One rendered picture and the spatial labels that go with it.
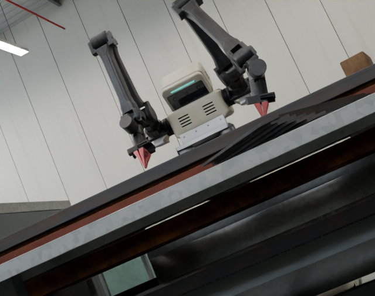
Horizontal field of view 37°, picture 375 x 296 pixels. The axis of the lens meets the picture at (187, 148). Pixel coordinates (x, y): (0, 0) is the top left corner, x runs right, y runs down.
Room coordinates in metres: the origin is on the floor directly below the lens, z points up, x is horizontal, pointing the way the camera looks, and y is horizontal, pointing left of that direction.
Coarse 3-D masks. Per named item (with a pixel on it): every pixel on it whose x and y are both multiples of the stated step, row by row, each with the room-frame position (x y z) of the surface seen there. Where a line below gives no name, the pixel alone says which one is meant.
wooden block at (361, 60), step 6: (360, 54) 1.28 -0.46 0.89; (366, 54) 1.32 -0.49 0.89; (348, 60) 1.29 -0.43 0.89; (354, 60) 1.29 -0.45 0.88; (360, 60) 1.28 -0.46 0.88; (366, 60) 1.28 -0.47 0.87; (342, 66) 1.30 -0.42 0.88; (348, 66) 1.29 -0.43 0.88; (354, 66) 1.29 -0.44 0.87; (360, 66) 1.28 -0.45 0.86; (366, 66) 1.28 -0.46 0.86; (348, 72) 1.30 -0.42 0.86; (354, 72) 1.29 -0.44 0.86
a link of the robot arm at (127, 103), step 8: (112, 40) 2.26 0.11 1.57; (104, 48) 2.25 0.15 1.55; (112, 48) 2.29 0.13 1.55; (104, 56) 2.26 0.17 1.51; (112, 56) 2.27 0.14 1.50; (104, 64) 2.26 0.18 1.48; (112, 64) 2.25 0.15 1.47; (112, 72) 2.25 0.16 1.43; (120, 72) 2.29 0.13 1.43; (112, 80) 2.26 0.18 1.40; (120, 80) 2.25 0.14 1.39; (120, 88) 2.25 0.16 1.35; (120, 96) 2.26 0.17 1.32; (128, 96) 2.25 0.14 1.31; (120, 104) 2.26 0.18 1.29; (128, 104) 2.25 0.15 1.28; (136, 104) 2.29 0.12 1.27; (128, 112) 2.27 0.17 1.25; (136, 112) 2.25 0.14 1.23
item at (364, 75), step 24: (360, 72) 1.22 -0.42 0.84; (312, 96) 1.24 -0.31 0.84; (336, 96) 1.24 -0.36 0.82; (264, 120) 1.26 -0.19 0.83; (216, 144) 1.28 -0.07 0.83; (168, 168) 1.30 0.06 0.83; (120, 192) 1.33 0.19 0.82; (72, 216) 1.35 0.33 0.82; (0, 240) 1.39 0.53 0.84; (24, 240) 1.38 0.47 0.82
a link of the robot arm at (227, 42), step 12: (192, 0) 1.98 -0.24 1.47; (180, 12) 1.99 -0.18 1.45; (192, 12) 1.96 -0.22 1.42; (204, 12) 1.95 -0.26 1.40; (204, 24) 1.93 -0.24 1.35; (216, 24) 1.91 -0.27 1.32; (216, 36) 1.89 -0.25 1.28; (228, 36) 1.88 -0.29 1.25; (228, 48) 1.86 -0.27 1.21; (240, 48) 1.85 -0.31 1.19; (240, 60) 1.84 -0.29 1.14
